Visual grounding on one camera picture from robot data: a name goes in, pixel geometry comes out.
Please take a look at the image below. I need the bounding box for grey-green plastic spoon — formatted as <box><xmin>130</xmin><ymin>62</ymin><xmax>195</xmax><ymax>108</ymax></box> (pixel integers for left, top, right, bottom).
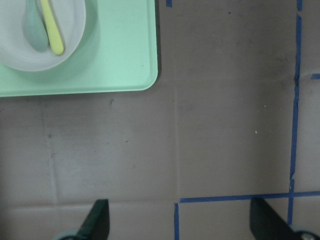
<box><xmin>22</xmin><ymin>0</ymin><xmax>49</xmax><ymax>53</ymax></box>

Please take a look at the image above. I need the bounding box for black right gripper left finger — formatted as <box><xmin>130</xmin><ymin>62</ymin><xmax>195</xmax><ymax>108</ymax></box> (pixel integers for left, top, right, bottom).
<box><xmin>75</xmin><ymin>199</ymin><xmax>110</xmax><ymax>240</ymax></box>

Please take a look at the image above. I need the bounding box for light green tray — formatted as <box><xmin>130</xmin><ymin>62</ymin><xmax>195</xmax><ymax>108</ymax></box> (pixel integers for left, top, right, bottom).
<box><xmin>0</xmin><ymin>0</ymin><xmax>159</xmax><ymax>97</ymax></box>

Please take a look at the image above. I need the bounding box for white round plate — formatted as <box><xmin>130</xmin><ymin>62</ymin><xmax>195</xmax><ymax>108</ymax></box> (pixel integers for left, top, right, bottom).
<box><xmin>0</xmin><ymin>0</ymin><xmax>86</xmax><ymax>72</ymax></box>

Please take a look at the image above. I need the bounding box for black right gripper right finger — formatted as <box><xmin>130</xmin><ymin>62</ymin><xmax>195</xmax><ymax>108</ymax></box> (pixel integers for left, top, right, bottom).
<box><xmin>250</xmin><ymin>198</ymin><xmax>310</xmax><ymax>240</ymax></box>

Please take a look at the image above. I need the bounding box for yellow plastic fork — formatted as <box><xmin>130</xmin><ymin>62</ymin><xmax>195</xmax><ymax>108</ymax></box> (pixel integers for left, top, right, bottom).
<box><xmin>40</xmin><ymin>0</ymin><xmax>64</xmax><ymax>56</ymax></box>

